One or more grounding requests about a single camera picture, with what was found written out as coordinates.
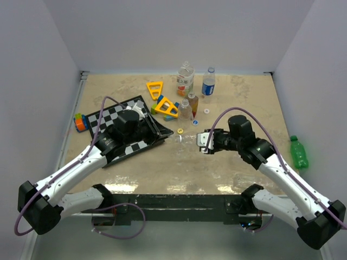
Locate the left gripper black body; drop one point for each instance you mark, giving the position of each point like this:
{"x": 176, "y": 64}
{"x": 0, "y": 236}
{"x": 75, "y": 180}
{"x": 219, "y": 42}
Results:
{"x": 149, "y": 131}

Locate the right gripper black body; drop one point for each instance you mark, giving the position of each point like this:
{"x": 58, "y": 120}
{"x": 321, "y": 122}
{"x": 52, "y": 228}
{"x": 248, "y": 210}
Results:
{"x": 223, "y": 141}

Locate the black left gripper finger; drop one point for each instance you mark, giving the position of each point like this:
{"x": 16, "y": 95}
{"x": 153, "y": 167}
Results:
{"x": 160, "y": 129}
{"x": 160, "y": 140}

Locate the clear plastic bottle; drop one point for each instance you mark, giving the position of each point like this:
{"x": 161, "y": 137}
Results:
{"x": 189, "y": 139}

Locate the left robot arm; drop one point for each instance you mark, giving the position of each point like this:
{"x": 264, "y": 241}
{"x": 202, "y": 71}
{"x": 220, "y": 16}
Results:
{"x": 46, "y": 202}

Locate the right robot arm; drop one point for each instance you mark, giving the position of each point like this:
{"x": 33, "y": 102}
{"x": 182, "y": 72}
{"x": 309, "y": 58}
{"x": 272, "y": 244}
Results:
{"x": 315, "y": 217}

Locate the clear empty bottle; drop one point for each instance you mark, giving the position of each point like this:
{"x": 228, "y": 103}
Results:
{"x": 184, "y": 110}

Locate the amber tea bottle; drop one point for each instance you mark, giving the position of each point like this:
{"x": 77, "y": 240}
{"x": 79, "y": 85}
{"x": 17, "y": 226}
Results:
{"x": 193, "y": 102}

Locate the blue label water bottle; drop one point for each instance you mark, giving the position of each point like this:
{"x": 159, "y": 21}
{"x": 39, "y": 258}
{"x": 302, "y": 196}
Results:
{"x": 208, "y": 83}

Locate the fruit tea bottle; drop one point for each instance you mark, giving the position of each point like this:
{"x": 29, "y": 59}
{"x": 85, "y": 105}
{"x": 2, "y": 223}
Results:
{"x": 185, "y": 79}

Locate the green soda bottle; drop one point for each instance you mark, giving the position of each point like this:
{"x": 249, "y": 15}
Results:
{"x": 298, "y": 153}

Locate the light blue toy block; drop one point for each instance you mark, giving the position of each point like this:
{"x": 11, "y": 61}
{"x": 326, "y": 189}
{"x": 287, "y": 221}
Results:
{"x": 169, "y": 118}

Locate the green toy block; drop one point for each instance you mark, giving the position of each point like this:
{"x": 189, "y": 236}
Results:
{"x": 153, "y": 109}

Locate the dark blue block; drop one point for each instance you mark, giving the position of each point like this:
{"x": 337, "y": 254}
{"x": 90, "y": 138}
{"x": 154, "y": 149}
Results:
{"x": 160, "y": 98}

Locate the black white chessboard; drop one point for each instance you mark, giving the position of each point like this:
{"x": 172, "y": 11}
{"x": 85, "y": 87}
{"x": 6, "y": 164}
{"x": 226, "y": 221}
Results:
{"x": 119, "y": 134}

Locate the colourful toy block car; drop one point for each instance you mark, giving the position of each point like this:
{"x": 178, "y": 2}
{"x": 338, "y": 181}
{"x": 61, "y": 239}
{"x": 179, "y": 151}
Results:
{"x": 80, "y": 123}

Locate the yellow triangle frame near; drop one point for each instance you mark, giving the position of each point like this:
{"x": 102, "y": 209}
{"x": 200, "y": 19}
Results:
{"x": 166, "y": 107}

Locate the yellow triangle frame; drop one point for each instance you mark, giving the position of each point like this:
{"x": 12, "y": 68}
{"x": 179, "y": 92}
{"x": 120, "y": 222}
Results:
{"x": 166, "y": 107}
{"x": 155, "y": 89}

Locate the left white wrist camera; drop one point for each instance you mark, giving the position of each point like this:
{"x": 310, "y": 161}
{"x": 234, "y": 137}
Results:
{"x": 137, "y": 106}

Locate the yellow triangle frame far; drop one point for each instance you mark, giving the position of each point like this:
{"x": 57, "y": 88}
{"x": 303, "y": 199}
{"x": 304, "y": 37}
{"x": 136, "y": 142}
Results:
{"x": 155, "y": 89}

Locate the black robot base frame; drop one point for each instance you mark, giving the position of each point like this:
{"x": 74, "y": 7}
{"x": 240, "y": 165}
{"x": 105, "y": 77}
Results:
{"x": 226, "y": 208}

